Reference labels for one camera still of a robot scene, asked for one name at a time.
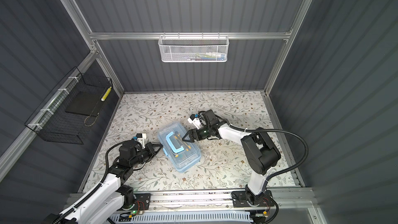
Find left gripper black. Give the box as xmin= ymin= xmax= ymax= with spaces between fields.
xmin=130 ymin=142 xmax=162 ymax=169

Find black wire mesh basket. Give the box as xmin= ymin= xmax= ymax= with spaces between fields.
xmin=25 ymin=69 xmax=113 ymax=145

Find white slotted cable duct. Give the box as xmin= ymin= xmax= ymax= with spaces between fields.
xmin=110 ymin=211 xmax=254 ymax=224

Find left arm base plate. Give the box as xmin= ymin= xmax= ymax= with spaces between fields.
xmin=122 ymin=193 xmax=151 ymax=213

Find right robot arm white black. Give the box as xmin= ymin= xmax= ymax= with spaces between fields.
xmin=182 ymin=110 xmax=309 ymax=206

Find floral table mat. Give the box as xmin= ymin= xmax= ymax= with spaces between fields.
xmin=82 ymin=91 xmax=301 ymax=194

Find light blue plastic tool box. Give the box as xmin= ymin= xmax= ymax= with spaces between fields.
xmin=158 ymin=121 xmax=202 ymax=173

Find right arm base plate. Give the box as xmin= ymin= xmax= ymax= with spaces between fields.
xmin=231 ymin=190 xmax=275 ymax=208

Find white wire mesh basket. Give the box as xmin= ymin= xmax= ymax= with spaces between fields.
xmin=158 ymin=36 xmax=230 ymax=63

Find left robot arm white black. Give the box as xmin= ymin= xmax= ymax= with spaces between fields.
xmin=42 ymin=137 xmax=163 ymax=224

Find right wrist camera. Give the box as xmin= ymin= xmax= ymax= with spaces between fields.
xmin=188 ymin=114 xmax=202 ymax=129

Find yellow marker in black basket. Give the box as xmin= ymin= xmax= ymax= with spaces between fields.
xmin=101 ymin=87 xmax=112 ymax=102

